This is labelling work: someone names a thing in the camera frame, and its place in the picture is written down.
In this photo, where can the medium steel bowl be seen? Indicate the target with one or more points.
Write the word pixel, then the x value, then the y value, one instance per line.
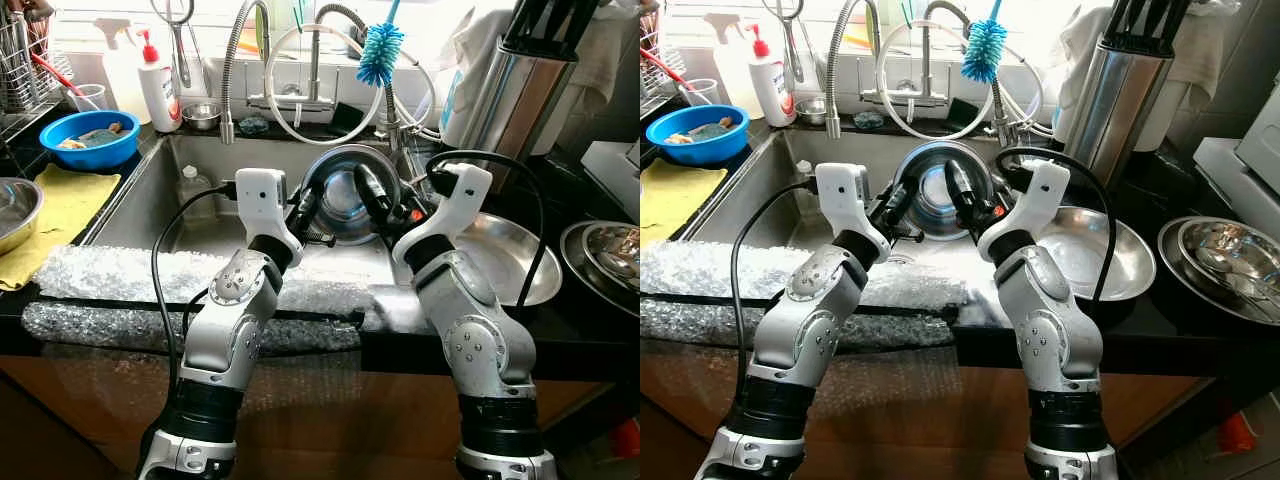
pixel 615 245
pixel 1235 245

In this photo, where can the large steel bowl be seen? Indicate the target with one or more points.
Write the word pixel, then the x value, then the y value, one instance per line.
pixel 15 215

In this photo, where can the white spray bottle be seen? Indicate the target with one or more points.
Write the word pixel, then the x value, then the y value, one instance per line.
pixel 728 75
pixel 120 80

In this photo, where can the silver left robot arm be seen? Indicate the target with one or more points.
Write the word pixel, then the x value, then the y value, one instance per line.
pixel 225 340
pixel 800 340

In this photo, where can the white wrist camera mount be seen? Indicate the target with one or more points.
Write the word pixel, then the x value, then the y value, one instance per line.
pixel 845 200
pixel 455 210
pixel 1035 205
pixel 262 205

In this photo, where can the dark scrub pad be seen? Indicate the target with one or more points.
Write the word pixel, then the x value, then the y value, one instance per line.
pixel 867 121
pixel 254 125

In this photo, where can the white ribbed appliance panel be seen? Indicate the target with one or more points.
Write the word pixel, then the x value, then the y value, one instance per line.
pixel 1265 140

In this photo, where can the white hanging towel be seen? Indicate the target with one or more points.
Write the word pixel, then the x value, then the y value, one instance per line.
pixel 600 60
pixel 1205 55

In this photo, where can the flexible steel faucet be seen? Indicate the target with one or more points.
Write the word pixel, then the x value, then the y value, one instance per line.
pixel 835 80
pixel 230 85

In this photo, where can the small orange object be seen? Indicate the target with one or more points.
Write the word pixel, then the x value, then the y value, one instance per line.
pixel 1237 433
pixel 628 438

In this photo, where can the clear bubble wrap sheet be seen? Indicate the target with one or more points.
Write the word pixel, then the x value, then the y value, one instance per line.
pixel 700 290
pixel 110 290

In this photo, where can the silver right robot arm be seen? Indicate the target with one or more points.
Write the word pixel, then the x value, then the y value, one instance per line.
pixel 480 350
pixel 1055 350

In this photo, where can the stainless steel sink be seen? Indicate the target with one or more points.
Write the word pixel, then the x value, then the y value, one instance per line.
pixel 160 210
pixel 760 205

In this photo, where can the wooden cabinet door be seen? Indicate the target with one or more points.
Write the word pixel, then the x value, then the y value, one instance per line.
pixel 350 420
pixel 920 415

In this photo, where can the small steel bowl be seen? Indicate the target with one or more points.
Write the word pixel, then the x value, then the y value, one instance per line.
pixel 935 197
pixel 345 200

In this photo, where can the chrome mixer tap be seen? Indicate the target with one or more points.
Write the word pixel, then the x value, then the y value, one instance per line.
pixel 300 100
pixel 915 96

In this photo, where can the tiny steel bowl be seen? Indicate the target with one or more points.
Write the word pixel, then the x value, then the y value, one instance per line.
pixel 202 116
pixel 812 112

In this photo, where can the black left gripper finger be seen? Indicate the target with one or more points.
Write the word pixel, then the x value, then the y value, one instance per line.
pixel 306 208
pixel 892 205

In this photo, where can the clear plastic cup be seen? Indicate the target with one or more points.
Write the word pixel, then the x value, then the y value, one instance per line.
pixel 90 100
pixel 700 94

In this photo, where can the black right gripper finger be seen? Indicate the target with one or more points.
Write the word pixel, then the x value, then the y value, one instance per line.
pixel 375 192
pixel 966 188

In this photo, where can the white washing machine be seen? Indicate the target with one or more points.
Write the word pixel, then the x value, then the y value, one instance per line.
pixel 612 180
pixel 1235 190

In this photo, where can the steel plate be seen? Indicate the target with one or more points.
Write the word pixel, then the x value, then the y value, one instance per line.
pixel 1180 290
pixel 510 265
pixel 1100 260
pixel 585 285

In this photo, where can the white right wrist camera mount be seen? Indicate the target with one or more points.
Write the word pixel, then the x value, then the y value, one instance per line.
pixel 455 210
pixel 1035 205

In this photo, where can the yellow cleaning cloth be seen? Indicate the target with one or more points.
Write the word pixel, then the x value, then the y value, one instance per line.
pixel 75 210
pixel 675 195

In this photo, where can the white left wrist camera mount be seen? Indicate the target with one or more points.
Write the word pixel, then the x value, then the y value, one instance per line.
pixel 845 200
pixel 262 205

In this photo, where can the clear plastic bottle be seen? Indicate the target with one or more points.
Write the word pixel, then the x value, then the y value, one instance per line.
pixel 196 192
pixel 807 187

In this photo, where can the blue bottle brush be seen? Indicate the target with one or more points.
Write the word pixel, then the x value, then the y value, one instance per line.
pixel 380 55
pixel 985 50

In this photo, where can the steel knife block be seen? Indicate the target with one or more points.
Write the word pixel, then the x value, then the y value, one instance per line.
pixel 1115 112
pixel 515 115

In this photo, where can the white soap bottle red pump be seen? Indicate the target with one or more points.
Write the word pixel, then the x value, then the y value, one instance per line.
pixel 160 95
pixel 772 90

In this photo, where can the blue plastic bowl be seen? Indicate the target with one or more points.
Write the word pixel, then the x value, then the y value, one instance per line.
pixel 90 155
pixel 698 150

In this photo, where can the long steel spoon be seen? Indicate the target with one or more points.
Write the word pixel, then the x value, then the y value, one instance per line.
pixel 1225 268
pixel 622 270

